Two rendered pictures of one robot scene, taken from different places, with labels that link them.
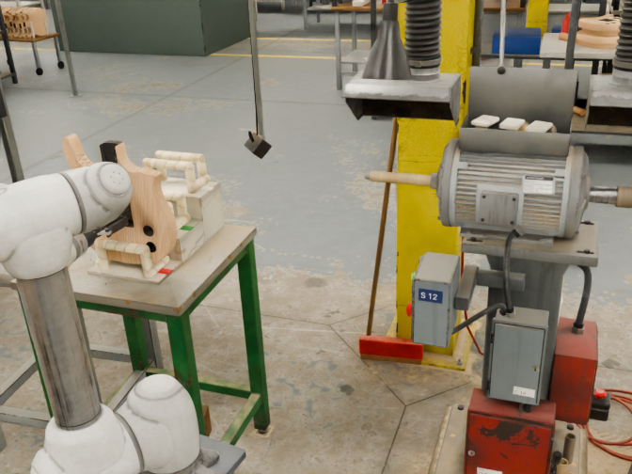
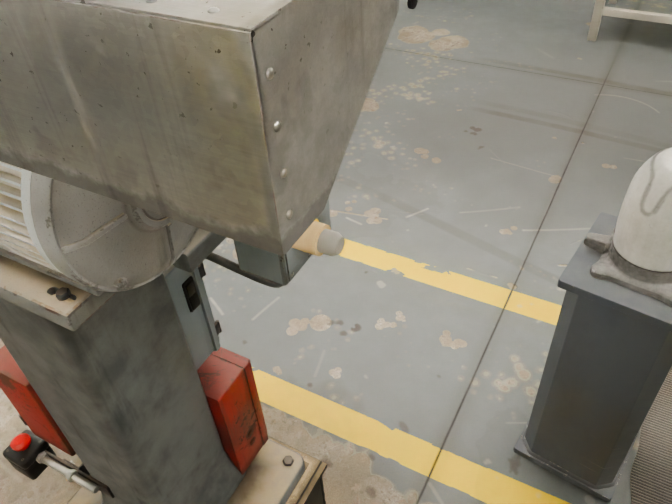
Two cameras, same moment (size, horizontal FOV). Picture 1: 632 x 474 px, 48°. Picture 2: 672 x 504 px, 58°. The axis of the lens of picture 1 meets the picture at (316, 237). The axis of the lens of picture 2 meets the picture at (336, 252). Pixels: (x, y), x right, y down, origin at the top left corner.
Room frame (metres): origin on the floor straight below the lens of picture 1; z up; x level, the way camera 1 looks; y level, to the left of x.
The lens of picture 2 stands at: (2.42, -0.08, 1.64)
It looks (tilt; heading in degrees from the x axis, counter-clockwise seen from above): 42 degrees down; 191
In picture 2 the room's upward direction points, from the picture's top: 4 degrees counter-clockwise
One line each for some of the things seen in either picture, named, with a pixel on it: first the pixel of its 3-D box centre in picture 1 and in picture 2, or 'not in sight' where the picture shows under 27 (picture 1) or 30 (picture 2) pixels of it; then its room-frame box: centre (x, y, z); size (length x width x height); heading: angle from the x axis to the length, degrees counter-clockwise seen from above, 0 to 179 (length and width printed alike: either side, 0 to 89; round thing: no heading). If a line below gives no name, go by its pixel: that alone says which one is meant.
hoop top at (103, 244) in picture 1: (121, 246); not in sight; (2.02, 0.62, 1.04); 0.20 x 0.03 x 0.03; 69
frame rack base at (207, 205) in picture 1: (179, 208); not in sight; (2.35, 0.49, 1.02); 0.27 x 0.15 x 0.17; 70
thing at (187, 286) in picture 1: (155, 344); not in sight; (2.18, 0.61, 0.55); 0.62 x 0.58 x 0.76; 70
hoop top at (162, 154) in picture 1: (180, 156); not in sight; (2.39, 0.47, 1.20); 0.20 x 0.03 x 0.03; 69
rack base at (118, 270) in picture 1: (134, 267); not in sight; (2.06, 0.60, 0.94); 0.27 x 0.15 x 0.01; 70
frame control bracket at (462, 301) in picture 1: (466, 287); (216, 224); (1.70, -0.41, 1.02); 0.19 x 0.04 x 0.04; 160
